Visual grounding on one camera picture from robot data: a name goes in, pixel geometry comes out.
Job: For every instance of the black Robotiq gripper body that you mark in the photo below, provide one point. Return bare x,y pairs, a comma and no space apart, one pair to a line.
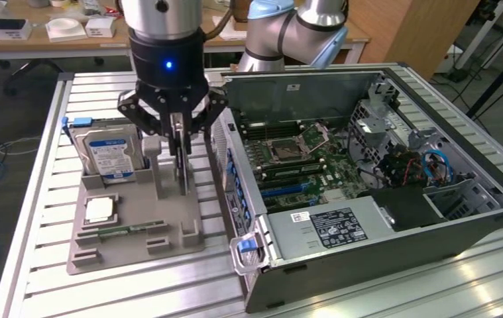
167,53

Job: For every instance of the graphics card with metal bracket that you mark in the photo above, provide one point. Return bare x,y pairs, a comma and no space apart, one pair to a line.
184,179

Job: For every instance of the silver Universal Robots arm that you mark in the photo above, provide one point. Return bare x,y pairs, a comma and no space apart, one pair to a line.
163,20

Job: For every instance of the hard disk with blue label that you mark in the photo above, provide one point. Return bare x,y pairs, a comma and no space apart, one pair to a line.
107,157

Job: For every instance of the white paper stack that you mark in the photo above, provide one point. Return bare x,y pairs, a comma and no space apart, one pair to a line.
235,31

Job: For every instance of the white carton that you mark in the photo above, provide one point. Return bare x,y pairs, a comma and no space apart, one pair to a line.
100,28

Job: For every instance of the blue slot clip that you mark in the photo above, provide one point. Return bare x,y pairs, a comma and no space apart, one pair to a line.
238,188
247,220
243,204
232,173

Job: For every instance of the CPU socket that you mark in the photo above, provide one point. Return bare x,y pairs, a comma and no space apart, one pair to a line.
286,149

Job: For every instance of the brown cardboard box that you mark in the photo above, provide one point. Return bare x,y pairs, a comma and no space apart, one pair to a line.
242,11

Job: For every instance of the white square dish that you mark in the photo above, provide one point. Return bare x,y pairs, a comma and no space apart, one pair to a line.
66,30

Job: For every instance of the metal socket cover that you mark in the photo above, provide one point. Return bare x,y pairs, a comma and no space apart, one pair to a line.
318,136

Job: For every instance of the installed RAM stick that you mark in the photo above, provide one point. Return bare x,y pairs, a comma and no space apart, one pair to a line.
295,170

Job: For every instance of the blue expansion slot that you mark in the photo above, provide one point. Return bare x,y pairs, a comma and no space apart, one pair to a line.
286,191

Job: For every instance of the silver CPU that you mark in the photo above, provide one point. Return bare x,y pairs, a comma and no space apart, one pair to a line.
100,210

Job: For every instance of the green motherboard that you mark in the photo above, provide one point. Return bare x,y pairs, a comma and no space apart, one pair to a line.
322,165

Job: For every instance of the black office chair base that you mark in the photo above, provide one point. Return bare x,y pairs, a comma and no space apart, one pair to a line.
10,89

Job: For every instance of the grey cup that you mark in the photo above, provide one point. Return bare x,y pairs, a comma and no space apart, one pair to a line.
38,3

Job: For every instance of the green RAM stick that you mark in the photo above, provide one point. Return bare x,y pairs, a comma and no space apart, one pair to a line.
134,228

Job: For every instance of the white box with dark lid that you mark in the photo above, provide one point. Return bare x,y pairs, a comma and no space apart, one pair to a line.
10,30

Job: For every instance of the small silver heatsink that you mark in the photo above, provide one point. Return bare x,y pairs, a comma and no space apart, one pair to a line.
335,196

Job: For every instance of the grey parts rack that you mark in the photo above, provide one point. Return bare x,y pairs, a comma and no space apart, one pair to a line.
140,245

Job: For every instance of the grey power supply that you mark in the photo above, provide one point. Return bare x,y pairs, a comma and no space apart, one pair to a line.
322,232

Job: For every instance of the wooden cabinet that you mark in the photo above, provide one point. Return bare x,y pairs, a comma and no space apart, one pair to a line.
433,39

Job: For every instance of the white floor cabinet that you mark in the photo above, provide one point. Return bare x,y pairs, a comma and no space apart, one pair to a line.
447,66

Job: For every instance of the black open PC case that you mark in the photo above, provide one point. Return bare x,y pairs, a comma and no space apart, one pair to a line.
366,265

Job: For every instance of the metal disk bay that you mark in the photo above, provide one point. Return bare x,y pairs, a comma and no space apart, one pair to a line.
454,198

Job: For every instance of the black tripod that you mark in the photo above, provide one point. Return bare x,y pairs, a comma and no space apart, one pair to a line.
493,76

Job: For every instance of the hard drive with blue bracket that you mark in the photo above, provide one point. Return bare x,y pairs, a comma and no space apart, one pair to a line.
80,121

